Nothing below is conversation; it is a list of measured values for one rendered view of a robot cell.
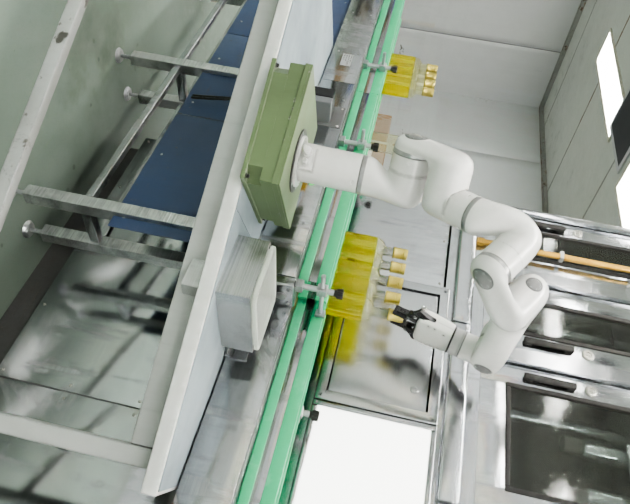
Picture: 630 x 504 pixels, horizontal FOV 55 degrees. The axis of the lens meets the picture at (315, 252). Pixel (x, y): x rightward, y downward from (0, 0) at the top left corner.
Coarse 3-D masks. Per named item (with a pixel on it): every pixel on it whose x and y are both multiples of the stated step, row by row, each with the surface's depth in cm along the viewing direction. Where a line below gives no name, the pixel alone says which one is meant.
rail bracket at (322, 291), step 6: (324, 276) 150; (300, 282) 155; (324, 282) 152; (300, 288) 154; (306, 288) 155; (312, 288) 154; (318, 288) 154; (324, 288) 154; (318, 294) 155; (324, 294) 154; (330, 294) 154; (336, 294) 154; (342, 294) 153; (318, 312) 162; (324, 312) 162
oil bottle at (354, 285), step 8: (336, 280) 173; (344, 280) 173; (352, 280) 173; (360, 280) 173; (368, 280) 174; (336, 288) 171; (344, 288) 171; (352, 288) 171; (360, 288) 171; (368, 288) 172; (376, 288) 173; (368, 296) 171
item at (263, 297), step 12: (264, 264) 136; (264, 276) 134; (264, 288) 153; (252, 300) 131; (264, 300) 155; (252, 312) 133; (264, 312) 153; (252, 324) 138; (264, 324) 150; (252, 336) 142
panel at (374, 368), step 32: (384, 288) 191; (416, 288) 191; (352, 320) 183; (384, 320) 183; (352, 352) 176; (384, 352) 176; (416, 352) 177; (320, 384) 168; (352, 384) 169; (384, 384) 169; (416, 384) 170; (384, 416) 162; (416, 416) 163
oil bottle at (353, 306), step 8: (344, 296) 169; (352, 296) 170; (360, 296) 170; (328, 304) 168; (336, 304) 168; (344, 304) 168; (352, 304) 168; (360, 304) 168; (368, 304) 168; (328, 312) 171; (336, 312) 170; (344, 312) 169; (352, 312) 168; (360, 312) 167; (368, 312) 167; (360, 320) 170
